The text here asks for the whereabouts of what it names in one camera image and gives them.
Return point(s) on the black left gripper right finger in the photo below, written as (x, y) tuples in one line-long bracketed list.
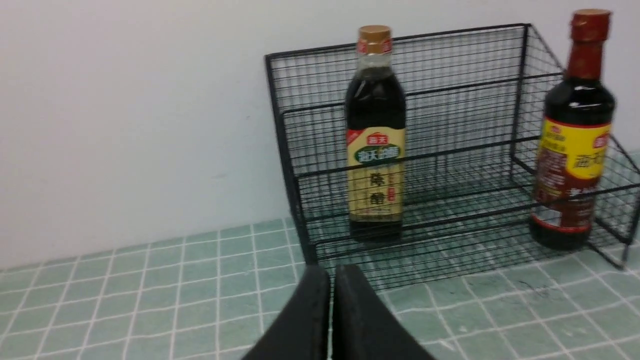
[(363, 327)]

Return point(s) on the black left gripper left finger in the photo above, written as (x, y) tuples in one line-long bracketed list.
[(301, 329)]

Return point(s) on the vinegar bottle with beige label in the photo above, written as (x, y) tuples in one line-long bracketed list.
[(375, 121)]

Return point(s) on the soy sauce bottle yellow label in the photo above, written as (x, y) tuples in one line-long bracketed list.
[(575, 134)]

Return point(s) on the green checkered tablecloth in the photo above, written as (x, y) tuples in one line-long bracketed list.
[(208, 297)]

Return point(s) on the black wire mesh shelf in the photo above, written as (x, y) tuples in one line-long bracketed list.
[(474, 110)]

